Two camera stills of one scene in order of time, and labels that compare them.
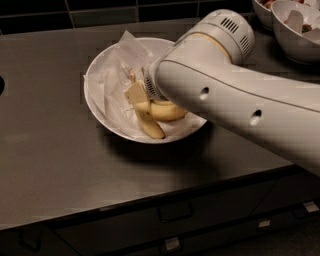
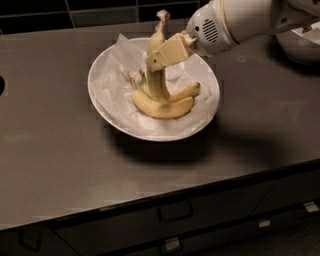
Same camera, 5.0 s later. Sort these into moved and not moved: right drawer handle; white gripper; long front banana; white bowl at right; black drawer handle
Moved: long front banana; white gripper
Not moved: right drawer handle; white bowl at right; black drawer handle
